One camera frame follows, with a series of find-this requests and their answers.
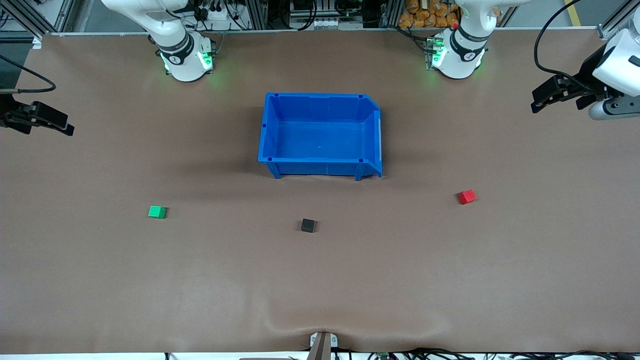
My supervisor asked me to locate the orange snack bag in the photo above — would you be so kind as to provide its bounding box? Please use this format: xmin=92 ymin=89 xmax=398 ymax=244
xmin=398 ymin=0 xmax=461 ymax=29

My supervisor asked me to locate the brown table mat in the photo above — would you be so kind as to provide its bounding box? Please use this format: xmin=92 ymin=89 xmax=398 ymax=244
xmin=0 ymin=31 xmax=640 ymax=354

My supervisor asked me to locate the white power strip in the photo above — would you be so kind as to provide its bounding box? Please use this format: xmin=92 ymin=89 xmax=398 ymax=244
xmin=304 ymin=17 xmax=364 ymax=30

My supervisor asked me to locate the blue plastic bin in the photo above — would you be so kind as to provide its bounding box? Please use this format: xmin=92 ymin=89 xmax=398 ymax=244
xmin=258 ymin=92 xmax=383 ymax=181

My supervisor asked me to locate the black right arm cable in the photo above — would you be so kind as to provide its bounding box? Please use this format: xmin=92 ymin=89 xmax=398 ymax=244
xmin=0 ymin=54 xmax=57 ymax=95

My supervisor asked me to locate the aluminium frame post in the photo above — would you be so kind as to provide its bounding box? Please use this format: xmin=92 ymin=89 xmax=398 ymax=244
xmin=380 ymin=0 xmax=404 ymax=29
xmin=598 ymin=0 xmax=640 ymax=40
xmin=5 ymin=0 xmax=76 ymax=35
xmin=242 ymin=0 xmax=269 ymax=31

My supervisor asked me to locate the black cable bundle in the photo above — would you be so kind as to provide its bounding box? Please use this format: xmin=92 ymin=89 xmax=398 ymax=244
xmin=367 ymin=348 xmax=640 ymax=360

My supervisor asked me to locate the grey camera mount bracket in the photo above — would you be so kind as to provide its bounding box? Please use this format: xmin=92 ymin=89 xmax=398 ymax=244
xmin=309 ymin=331 xmax=339 ymax=360

